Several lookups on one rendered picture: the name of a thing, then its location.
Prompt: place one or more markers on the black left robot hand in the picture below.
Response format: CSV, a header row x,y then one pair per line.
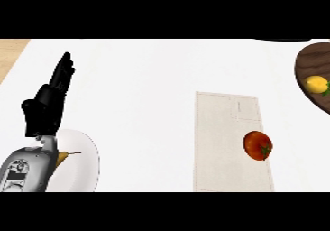
x,y
47,102

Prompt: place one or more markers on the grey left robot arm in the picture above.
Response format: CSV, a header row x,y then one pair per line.
x,y
28,168

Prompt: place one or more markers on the white bowl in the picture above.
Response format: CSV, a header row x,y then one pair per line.
x,y
78,162

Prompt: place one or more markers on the yellow lemon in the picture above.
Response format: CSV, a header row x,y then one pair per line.
x,y
315,84

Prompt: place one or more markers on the yellow-brown pear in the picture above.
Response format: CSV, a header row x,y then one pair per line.
x,y
62,156

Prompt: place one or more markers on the red tomato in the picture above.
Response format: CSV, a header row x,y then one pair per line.
x,y
256,145

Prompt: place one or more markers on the dark wooden cutting board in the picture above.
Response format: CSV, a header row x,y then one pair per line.
x,y
318,72

